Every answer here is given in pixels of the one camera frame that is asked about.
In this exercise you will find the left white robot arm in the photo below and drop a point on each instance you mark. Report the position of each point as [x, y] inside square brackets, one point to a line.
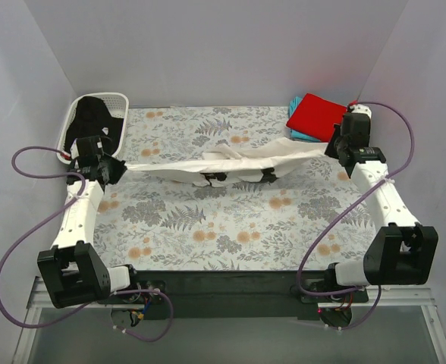
[71, 269]

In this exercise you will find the red folded t shirt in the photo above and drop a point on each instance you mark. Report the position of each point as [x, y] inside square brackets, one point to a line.
[319, 116]

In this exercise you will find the white plastic basket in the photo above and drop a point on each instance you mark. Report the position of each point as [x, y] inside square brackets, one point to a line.
[117, 104]

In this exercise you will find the floral table mat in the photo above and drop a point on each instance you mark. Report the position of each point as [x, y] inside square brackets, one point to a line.
[305, 218]

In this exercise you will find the white t shirt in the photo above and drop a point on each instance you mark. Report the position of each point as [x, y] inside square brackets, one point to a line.
[224, 166]

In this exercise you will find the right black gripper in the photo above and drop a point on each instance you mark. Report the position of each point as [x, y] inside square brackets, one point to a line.
[334, 147]

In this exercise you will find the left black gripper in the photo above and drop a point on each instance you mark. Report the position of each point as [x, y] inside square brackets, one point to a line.
[111, 171]

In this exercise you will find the black t shirt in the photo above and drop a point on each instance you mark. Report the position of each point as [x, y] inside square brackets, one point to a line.
[91, 119]

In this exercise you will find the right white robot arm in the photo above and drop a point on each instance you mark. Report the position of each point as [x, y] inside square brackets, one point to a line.
[403, 250]

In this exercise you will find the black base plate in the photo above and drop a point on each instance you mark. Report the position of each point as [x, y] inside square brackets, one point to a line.
[238, 294]

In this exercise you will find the blue folded t shirt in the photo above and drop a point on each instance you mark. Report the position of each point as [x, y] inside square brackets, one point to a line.
[296, 125]

